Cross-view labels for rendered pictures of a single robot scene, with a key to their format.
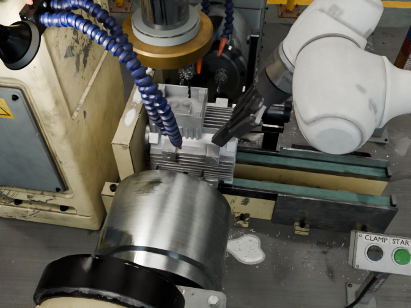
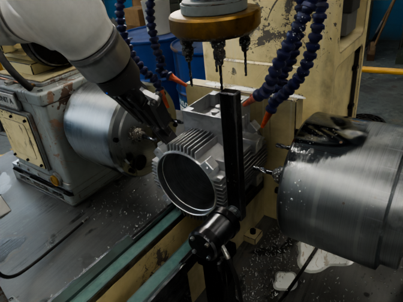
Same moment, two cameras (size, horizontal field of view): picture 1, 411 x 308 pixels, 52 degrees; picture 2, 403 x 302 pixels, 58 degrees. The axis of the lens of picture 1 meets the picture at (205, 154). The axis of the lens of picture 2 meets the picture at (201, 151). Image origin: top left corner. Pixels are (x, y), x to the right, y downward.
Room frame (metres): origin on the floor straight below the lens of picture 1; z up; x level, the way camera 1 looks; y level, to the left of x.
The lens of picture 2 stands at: (1.04, -0.60, 1.46)
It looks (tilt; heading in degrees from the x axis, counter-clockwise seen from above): 30 degrees down; 120
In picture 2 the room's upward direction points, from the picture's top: 6 degrees counter-clockwise
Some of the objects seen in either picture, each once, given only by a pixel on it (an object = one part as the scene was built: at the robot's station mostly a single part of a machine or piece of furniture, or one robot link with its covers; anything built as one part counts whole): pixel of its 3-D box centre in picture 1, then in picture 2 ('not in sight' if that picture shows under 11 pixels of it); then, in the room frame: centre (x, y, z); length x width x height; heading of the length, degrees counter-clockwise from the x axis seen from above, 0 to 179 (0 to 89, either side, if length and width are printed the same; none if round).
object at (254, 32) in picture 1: (251, 76); (233, 160); (0.82, -0.11, 1.12); 0.04 x 0.03 x 0.26; 81
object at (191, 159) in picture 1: (197, 140); (211, 162); (0.70, 0.02, 1.02); 0.20 x 0.19 x 0.19; 82
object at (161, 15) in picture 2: not in sight; (156, 16); (-0.62, 1.78, 0.99); 0.24 x 0.22 x 0.24; 177
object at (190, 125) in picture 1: (179, 111); (217, 118); (0.71, 0.06, 1.11); 0.12 x 0.11 x 0.07; 82
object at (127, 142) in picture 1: (133, 143); (249, 145); (0.73, 0.19, 0.97); 0.30 x 0.11 x 0.34; 171
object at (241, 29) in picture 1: (210, 50); (368, 192); (1.03, -0.01, 1.04); 0.41 x 0.25 x 0.25; 171
